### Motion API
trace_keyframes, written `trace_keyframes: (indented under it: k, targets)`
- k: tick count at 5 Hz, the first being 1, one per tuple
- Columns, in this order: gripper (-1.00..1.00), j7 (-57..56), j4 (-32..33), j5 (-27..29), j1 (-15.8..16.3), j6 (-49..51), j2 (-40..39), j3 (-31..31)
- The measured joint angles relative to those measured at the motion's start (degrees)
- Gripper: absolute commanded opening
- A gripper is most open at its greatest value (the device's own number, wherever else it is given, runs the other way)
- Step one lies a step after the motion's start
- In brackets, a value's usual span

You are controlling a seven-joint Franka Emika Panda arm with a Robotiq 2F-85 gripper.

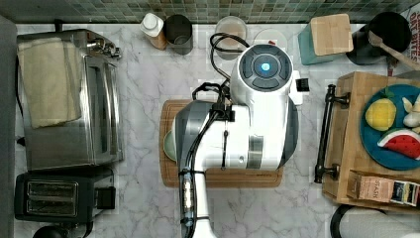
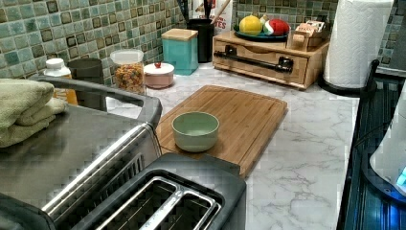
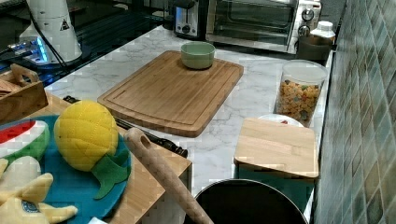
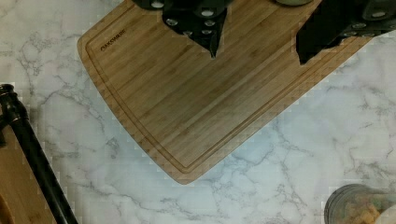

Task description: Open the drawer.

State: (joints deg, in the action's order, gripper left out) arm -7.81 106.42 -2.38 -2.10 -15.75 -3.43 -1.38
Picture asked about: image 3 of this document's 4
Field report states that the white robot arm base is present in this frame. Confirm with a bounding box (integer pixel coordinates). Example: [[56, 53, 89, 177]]
[[20, 0, 82, 65]]

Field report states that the large wooden cutting board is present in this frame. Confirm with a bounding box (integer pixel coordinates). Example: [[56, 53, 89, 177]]
[[98, 50, 244, 137]]

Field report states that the green ceramic bowl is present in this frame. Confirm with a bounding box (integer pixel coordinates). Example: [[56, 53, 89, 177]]
[[180, 41, 216, 69]]

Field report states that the white small plate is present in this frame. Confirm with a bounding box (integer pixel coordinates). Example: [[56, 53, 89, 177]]
[[260, 114, 303, 127]]

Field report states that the silver black toaster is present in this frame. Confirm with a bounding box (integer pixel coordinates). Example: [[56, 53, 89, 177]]
[[174, 0, 209, 40]]

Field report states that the black frying pan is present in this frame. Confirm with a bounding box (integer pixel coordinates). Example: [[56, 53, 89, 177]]
[[195, 179, 308, 224]]

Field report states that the small wooden board lid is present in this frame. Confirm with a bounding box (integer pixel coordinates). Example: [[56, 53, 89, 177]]
[[234, 118, 318, 178]]

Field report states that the clear cereal container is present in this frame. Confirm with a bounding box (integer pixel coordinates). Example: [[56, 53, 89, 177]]
[[274, 60, 329, 127]]

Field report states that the yellow plush pineapple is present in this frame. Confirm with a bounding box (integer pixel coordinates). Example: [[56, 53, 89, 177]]
[[53, 100, 131, 200]]

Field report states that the silver toaster oven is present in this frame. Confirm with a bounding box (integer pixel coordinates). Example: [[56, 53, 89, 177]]
[[205, 0, 321, 54]]

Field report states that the dark metal pot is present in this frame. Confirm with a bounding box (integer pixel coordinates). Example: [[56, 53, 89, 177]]
[[297, 35, 332, 65]]

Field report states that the teal square container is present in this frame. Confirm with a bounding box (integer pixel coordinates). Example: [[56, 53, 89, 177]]
[[233, 163, 315, 213]]

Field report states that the blue round plate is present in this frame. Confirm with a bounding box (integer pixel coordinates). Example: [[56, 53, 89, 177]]
[[0, 115, 133, 224]]

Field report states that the white lidded jar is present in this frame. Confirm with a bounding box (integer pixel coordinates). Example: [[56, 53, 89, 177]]
[[310, 21, 335, 44]]

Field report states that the plush watermelon slice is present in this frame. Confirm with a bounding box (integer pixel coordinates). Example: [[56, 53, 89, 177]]
[[0, 120, 50, 163]]

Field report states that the plush banana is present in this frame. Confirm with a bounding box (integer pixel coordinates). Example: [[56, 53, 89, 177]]
[[1, 156, 78, 224]]

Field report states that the wooden pan handle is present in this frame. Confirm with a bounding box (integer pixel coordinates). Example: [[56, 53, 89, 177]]
[[123, 128, 214, 224]]

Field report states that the wooden tray with handle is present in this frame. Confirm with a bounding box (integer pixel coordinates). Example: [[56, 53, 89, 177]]
[[0, 63, 49, 124]]

